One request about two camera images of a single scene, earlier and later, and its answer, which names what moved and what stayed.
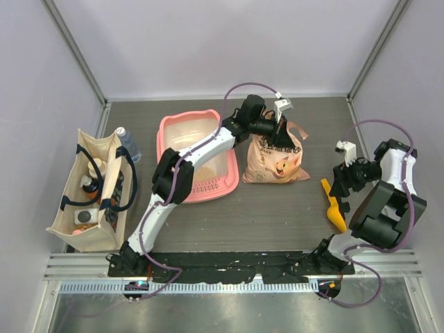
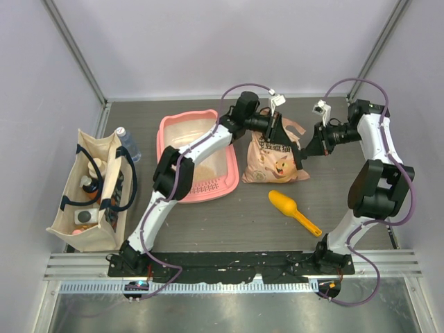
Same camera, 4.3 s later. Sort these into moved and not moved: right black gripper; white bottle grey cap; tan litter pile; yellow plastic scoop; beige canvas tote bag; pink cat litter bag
Moved: right black gripper; yellow plastic scoop
Not moved: white bottle grey cap; beige canvas tote bag; tan litter pile; pink cat litter bag
